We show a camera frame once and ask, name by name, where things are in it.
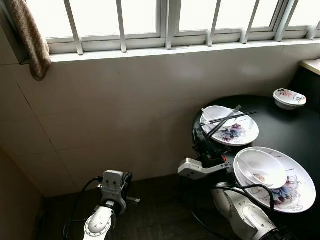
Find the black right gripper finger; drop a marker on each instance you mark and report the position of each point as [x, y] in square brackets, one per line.
[197, 141]
[206, 136]

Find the large white bowl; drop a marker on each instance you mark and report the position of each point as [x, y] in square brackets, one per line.
[260, 165]

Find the large floral deep plate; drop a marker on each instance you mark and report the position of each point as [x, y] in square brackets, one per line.
[295, 192]

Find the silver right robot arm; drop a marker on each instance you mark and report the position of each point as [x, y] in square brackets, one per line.
[245, 215]

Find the white ceramic spoon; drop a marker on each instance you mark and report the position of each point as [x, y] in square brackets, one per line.
[205, 111]

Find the small white bowl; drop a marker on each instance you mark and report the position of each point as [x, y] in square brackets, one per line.
[220, 114]

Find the round black table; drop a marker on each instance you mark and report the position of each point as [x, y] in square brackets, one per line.
[285, 130]

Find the small floral bowl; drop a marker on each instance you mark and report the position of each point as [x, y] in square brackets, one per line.
[287, 102]

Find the white barred window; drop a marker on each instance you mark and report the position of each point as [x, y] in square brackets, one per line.
[166, 25]

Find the beige top side counter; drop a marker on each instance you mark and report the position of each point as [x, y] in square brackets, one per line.
[311, 66]

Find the brown patterned curtain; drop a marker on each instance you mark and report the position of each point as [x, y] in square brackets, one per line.
[32, 45]

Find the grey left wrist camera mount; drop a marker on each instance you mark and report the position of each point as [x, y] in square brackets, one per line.
[112, 184]

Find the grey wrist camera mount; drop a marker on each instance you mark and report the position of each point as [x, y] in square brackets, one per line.
[195, 169]
[112, 184]

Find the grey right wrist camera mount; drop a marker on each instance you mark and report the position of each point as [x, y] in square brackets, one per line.
[195, 169]

